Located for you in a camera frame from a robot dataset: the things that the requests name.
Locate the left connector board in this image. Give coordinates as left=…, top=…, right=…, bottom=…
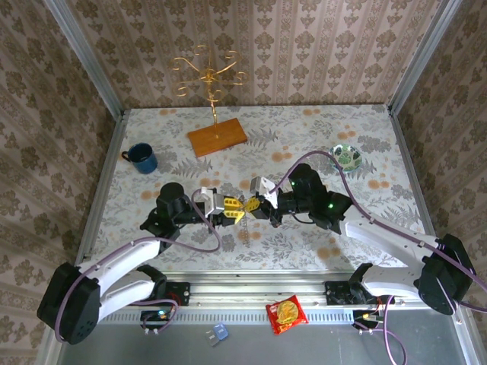
left=140, top=309, right=172, bottom=330

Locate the dark blue mug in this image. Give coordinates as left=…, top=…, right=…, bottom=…
left=120, top=142, right=159, bottom=175

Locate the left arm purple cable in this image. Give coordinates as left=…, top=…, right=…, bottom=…
left=55, top=189, right=224, bottom=343

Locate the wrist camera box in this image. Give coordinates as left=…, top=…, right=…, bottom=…
left=199, top=186, right=226, bottom=221
left=250, top=176, right=283, bottom=209

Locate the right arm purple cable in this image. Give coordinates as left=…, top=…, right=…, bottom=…
left=272, top=150, right=487, bottom=364

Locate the aluminium side rail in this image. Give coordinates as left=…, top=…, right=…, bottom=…
left=386, top=106, right=450, bottom=277
left=72, top=109, right=129, bottom=278

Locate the gold stand with wooden base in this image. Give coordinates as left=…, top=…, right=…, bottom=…
left=169, top=44, right=250, bottom=159

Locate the slotted grey cable duct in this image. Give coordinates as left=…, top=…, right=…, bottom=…
left=68, top=309, right=355, bottom=324

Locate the right connector board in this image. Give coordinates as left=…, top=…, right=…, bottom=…
left=352, top=309, right=381, bottom=328

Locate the grey metal panel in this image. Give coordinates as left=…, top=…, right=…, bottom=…
left=36, top=307, right=479, bottom=365

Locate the aluminium front rail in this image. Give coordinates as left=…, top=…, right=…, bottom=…
left=55, top=270, right=467, bottom=309

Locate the red snack packet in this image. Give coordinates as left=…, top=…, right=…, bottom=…
left=265, top=294, right=309, bottom=336

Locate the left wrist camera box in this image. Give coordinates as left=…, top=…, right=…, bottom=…
left=199, top=186, right=226, bottom=221

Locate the aluminium corner post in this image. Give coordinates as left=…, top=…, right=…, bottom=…
left=386, top=0, right=463, bottom=115
left=41, top=0, right=129, bottom=119

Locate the small blue grey packet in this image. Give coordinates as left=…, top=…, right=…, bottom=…
left=205, top=322, right=229, bottom=347

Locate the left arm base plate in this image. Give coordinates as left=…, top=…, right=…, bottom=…
left=123, top=281, right=191, bottom=307

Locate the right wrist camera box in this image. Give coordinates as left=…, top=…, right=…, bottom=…
left=250, top=176, right=283, bottom=209

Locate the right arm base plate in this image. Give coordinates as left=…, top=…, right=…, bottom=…
left=324, top=281, right=396, bottom=306

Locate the connector board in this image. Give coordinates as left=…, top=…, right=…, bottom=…
left=140, top=309, right=172, bottom=330
left=352, top=309, right=381, bottom=328

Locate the leaf-patterned bowl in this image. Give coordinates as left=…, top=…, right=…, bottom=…
left=328, top=143, right=363, bottom=174

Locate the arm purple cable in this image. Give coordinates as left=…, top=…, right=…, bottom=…
left=55, top=189, right=224, bottom=343
left=272, top=150, right=487, bottom=364

